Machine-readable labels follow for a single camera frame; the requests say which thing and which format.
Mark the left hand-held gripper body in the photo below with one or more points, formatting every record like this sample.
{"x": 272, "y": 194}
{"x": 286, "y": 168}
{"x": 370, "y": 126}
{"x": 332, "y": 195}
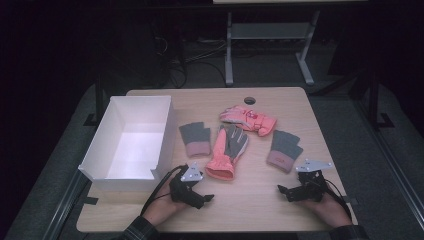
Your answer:
{"x": 183, "y": 191}

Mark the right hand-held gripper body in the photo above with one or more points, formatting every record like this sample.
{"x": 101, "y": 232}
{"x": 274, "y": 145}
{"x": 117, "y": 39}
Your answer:
{"x": 311, "y": 186}

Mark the gray fingerless glove pink cuff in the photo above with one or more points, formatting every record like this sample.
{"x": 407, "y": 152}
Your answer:
{"x": 195, "y": 136}
{"x": 283, "y": 148}

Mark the white box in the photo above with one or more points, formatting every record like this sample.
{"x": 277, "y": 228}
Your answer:
{"x": 133, "y": 146}

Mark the person's left hand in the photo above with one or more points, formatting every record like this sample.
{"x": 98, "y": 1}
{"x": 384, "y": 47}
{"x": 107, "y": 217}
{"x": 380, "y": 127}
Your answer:
{"x": 161, "y": 206}

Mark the person's right hand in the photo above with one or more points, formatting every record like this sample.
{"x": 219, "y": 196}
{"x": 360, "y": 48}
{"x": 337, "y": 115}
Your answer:
{"x": 328, "y": 210}

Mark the pink ski glove gray palm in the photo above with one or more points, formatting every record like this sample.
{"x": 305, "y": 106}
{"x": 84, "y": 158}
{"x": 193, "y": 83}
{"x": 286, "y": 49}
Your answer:
{"x": 220, "y": 158}

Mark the pink ski glove with print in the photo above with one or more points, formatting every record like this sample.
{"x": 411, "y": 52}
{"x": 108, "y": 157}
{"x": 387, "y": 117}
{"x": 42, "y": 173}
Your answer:
{"x": 246, "y": 120}

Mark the black metal stand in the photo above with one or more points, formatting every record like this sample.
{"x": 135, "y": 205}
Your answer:
{"x": 98, "y": 100}
{"x": 373, "y": 100}

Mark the aluminium rail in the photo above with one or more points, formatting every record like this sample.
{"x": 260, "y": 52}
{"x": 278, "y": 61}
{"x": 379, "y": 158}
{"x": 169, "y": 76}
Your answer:
{"x": 393, "y": 166}
{"x": 65, "y": 206}

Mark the gray metal table frame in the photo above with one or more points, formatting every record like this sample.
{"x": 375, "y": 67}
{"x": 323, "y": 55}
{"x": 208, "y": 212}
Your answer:
{"x": 270, "y": 30}

